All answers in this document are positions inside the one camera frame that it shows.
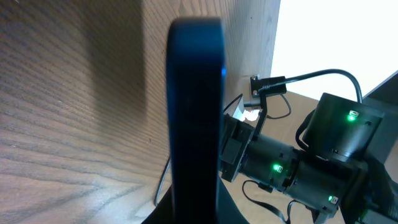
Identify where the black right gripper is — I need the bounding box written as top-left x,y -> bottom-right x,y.
219,114 -> 254,182

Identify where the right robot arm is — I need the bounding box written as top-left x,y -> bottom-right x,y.
220,70 -> 397,223

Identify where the black USB charging cable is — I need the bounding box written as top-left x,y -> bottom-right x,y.
153,93 -> 244,207

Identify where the white USB charger adapter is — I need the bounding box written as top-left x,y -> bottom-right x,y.
232,106 -> 260,122

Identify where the blue Galaxy smartphone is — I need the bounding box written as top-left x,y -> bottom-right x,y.
166,17 -> 225,223

